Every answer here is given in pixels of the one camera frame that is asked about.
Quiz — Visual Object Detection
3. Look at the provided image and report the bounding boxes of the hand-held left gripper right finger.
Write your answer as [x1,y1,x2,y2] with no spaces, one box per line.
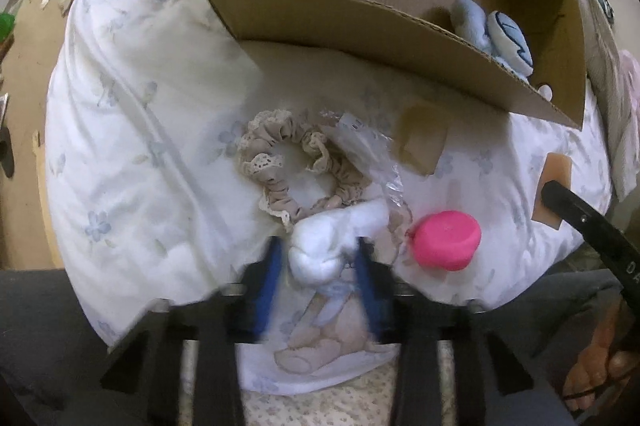
[352,236,536,426]

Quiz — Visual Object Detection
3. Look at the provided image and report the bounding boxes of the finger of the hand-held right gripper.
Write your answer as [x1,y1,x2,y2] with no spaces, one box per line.
[542,180,613,257]

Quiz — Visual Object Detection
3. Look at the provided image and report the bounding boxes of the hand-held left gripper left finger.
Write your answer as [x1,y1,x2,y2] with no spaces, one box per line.
[100,236,291,426]

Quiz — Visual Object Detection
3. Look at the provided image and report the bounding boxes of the white knotted sock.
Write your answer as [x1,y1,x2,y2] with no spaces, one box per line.
[287,198,391,289]

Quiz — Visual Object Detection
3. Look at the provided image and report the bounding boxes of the beige lace scrunchie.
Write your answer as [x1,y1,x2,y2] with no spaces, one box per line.
[237,108,368,232]

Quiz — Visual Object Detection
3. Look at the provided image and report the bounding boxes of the clear plastic bag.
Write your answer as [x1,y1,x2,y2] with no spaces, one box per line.
[317,108,413,237]

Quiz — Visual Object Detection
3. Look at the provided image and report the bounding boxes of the cardboard box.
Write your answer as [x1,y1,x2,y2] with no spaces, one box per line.
[194,0,587,130]

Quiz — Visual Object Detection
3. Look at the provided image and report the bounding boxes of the person's right leg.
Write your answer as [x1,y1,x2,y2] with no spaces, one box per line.
[480,268,626,426]

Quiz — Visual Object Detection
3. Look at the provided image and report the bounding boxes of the person's leg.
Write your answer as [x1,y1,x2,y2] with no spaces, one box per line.
[480,268,626,426]
[0,270,241,426]

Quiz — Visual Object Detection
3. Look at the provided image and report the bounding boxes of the person's right foot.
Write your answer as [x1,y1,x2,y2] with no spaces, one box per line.
[562,301,640,412]

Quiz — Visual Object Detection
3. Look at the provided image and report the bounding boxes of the floral patterned mattress cover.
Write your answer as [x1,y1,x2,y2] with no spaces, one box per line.
[182,341,476,426]

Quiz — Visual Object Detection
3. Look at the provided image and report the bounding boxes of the pink cloth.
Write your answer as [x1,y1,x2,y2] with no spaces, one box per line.
[612,48,640,202]

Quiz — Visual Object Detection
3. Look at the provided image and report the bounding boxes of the blue white fish plush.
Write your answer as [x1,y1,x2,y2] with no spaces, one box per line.
[487,10,533,72]

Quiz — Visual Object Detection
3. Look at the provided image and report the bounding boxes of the light blue plush toy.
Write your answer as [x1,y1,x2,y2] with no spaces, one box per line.
[451,0,531,82]

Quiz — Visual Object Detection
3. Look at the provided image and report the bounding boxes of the person's left leg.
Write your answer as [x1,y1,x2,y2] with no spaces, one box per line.
[0,270,241,426]

